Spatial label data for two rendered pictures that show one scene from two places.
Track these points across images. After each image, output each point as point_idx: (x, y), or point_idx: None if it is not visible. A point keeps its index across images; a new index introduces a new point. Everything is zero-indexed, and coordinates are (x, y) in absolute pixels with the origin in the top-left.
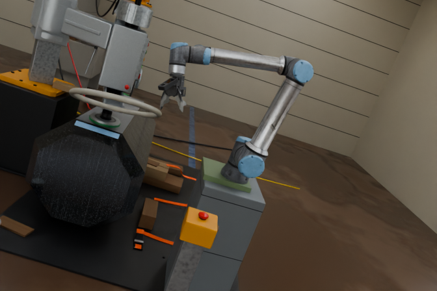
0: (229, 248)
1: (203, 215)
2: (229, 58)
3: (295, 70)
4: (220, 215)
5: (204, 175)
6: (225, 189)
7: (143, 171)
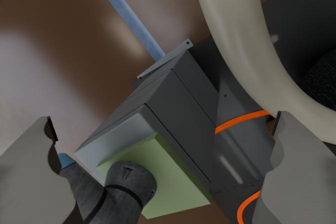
0: (127, 101)
1: None
2: None
3: None
4: (127, 109)
5: (154, 136)
6: (116, 135)
7: None
